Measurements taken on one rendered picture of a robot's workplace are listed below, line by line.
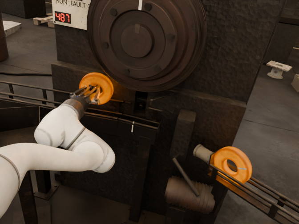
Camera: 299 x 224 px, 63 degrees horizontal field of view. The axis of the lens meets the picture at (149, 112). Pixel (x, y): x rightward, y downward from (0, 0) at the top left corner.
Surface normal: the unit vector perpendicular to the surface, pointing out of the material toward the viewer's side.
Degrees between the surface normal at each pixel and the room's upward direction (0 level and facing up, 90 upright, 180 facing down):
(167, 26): 90
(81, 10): 90
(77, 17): 90
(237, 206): 0
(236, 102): 0
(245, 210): 0
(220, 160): 90
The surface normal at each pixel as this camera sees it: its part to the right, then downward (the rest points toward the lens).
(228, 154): -0.76, 0.25
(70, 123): 0.68, -0.49
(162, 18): -0.25, 0.48
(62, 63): 0.13, -0.85
